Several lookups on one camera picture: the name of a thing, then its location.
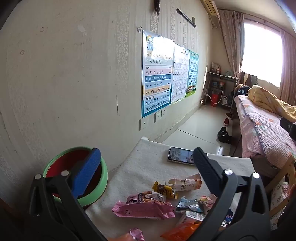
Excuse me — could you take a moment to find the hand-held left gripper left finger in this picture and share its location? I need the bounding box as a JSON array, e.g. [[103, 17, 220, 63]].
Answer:
[[28, 148, 108, 241]]

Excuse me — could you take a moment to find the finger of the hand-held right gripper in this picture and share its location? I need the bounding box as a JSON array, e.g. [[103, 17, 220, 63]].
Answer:
[[279, 117, 296, 138]]

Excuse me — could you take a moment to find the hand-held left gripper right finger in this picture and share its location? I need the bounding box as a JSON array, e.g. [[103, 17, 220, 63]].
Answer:
[[188, 147, 271, 241]]

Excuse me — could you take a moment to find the red bin with green rim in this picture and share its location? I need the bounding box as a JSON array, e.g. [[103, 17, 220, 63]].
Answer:
[[43, 146, 109, 207]]

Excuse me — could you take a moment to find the white and red snack wrapper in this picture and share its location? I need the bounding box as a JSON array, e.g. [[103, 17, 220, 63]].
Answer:
[[167, 173, 203, 192]]

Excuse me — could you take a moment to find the pink guitar print wrapper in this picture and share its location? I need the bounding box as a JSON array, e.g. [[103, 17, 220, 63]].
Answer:
[[199, 195, 218, 212]]

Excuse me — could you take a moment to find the blue and white snack wrapper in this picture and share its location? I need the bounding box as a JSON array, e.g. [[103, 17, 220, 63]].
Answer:
[[176, 197, 204, 212]]

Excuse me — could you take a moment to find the yellow snack wrapper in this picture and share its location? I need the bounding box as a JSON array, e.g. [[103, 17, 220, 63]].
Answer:
[[153, 181, 178, 200]]

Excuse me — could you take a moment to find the white milk carton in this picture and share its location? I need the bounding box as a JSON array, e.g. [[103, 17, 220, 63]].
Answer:
[[176, 210, 206, 226]]

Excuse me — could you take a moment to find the pink snack wrapper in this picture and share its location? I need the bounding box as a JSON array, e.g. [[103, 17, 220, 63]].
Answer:
[[112, 190, 176, 220]]

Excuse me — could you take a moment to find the orange snack wrapper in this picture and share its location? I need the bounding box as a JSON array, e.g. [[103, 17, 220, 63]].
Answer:
[[161, 221, 201, 241]]

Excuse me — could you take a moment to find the small pink candy wrapper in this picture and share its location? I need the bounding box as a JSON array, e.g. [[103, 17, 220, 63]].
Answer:
[[128, 228, 145, 241]]

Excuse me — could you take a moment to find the bed with pink sheet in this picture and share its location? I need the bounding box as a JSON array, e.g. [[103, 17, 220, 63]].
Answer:
[[233, 94, 296, 169]]

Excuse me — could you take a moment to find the smartphone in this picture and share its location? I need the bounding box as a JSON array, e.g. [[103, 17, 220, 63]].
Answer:
[[167, 146, 196, 166]]

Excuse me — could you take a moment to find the yellow blanket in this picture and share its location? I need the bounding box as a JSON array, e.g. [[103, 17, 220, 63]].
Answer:
[[247, 85, 296, 116]]

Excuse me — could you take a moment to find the black shoe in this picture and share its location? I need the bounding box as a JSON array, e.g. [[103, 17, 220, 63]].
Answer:
[[217, 126, 232, 143]]

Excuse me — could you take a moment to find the wooden chair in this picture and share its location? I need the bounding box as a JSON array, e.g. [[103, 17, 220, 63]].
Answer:
[[265, 153, 296, 223]]

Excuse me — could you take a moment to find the white table cloth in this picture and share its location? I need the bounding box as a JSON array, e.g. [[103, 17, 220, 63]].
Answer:
[[85, 137, 255, 241]]

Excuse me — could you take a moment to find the red container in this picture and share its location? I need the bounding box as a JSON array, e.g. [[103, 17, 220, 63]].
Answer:
[[209, 90, 220, 107]]

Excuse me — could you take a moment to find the floral seat cushion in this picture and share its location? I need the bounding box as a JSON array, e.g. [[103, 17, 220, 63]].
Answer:
[[269, 181, 292, 223]]

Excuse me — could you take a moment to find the window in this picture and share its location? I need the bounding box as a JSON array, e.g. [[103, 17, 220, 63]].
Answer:
[[240, 20, 285, 88]]

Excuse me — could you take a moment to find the metal shelf rack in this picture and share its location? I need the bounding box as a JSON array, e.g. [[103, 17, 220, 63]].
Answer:
[[205, 71, 238, 109]]

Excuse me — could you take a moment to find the patterned curtain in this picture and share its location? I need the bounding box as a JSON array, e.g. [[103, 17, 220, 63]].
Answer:
[[217, 9, 245, 79]]

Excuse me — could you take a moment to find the air conditioner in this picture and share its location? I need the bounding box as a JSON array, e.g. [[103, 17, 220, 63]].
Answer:
[[200, 0, 219, 16]]

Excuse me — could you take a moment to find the black hanging tassel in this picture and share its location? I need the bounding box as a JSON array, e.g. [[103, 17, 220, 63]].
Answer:
[[153, 0, 162, 16]]

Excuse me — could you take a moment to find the green and blue wall poster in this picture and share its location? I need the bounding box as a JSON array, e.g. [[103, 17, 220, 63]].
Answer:
[[185, 50, 199, 98]]

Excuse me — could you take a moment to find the white table chart wall poster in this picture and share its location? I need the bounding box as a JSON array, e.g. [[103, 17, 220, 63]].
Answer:
[[170, 44, 190, 105]]

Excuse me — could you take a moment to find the blue letter chart wall poster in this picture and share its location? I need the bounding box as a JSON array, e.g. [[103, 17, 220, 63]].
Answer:
[[142, 30, 175, 118]]

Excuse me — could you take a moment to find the dark wall rail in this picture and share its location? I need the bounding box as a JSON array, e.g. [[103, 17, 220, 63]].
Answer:
[[176, 8, 197, 28]]

